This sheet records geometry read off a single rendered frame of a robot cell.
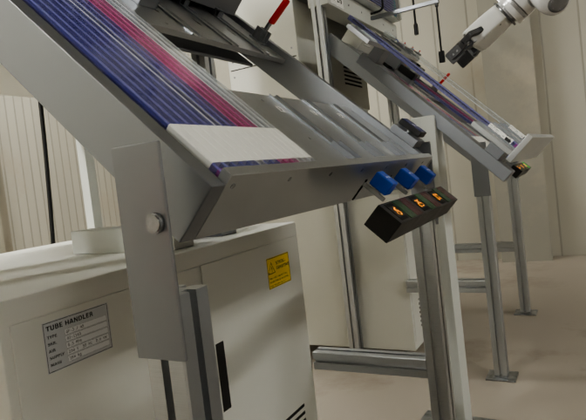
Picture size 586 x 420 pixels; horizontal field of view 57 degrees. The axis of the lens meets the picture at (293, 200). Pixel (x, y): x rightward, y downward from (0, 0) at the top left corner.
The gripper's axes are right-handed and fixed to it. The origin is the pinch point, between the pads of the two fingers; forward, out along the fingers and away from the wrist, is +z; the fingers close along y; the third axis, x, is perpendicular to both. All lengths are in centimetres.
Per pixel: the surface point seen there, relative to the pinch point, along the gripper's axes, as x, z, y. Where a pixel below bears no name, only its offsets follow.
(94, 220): -24, 91, 49
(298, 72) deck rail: -9.5, 20.0, 43.4
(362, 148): 18, 12, 63
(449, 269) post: 42, 32, 14
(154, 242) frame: 27, 11, 114
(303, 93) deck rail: -5.5, 22.2, 43.4
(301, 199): 26, 12, 90
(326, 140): 17, 12, 73
